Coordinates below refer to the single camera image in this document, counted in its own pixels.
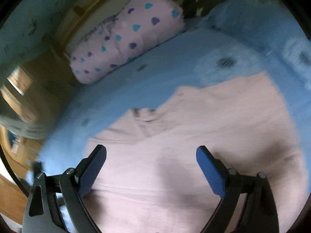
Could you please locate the teal bed curtain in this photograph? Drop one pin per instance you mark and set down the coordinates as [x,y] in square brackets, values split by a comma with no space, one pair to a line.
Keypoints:
[24,29]

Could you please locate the pink heart print quilt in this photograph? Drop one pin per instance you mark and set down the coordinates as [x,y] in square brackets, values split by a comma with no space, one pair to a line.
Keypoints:
[126,34]

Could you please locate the dark white-trimmed cloth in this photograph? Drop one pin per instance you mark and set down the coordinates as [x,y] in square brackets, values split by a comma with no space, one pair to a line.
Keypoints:
[194,4]

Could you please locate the wooden bed headboard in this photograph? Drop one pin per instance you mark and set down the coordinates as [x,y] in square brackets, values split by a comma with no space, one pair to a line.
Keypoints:
[80,7]

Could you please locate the wooden cabinet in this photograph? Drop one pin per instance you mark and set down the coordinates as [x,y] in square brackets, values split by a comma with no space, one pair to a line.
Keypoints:
[19,82]

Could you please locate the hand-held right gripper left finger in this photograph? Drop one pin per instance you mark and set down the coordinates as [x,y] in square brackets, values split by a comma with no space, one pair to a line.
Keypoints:
[93,167]

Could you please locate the blue dandelion print pillow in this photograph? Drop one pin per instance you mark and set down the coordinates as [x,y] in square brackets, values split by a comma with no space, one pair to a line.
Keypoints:
[255,24]

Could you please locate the blue dandelion print bedsheet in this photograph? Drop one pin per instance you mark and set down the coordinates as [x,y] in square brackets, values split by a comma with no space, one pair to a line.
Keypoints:
[158,77]

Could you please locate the pink garment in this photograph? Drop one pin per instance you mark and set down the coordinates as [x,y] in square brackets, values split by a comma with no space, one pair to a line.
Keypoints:
[194,116]

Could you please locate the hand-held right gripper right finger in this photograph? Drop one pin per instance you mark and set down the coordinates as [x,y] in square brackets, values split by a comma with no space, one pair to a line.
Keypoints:
[209,170]

